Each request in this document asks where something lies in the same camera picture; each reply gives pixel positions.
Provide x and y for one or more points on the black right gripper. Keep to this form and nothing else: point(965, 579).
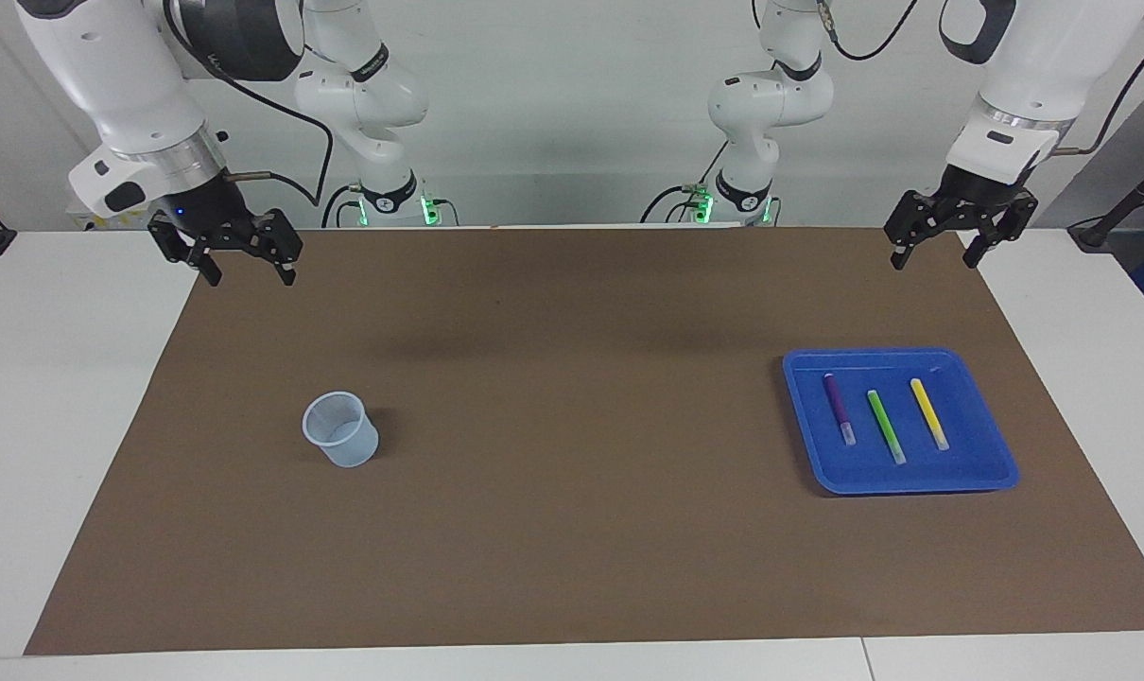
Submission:
point(215, 218)

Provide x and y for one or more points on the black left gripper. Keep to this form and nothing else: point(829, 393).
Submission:
point(974, 199)

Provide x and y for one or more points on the yellow pen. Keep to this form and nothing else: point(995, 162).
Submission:
point(928, 412)

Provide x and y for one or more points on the green pen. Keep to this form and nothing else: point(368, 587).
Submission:
point(886, 426)

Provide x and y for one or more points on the purple pen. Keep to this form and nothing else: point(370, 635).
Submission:
point(839, 407)

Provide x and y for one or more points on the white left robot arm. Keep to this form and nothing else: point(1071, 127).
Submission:
point(1007, 85)

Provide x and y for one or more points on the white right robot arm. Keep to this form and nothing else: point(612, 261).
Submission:
point(156, 85)

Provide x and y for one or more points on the blue plastic tray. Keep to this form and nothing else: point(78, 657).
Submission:
point(969, 473)

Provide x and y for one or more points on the black stand pole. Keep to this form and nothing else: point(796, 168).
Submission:
point(1125, 203)

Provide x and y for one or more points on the translucent plastic cup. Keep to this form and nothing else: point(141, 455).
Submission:
point(345, 440)

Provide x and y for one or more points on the brown table mat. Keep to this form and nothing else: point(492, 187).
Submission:
point(534, 530)

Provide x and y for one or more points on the white wall socket box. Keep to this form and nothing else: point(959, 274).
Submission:
point(88, 220)

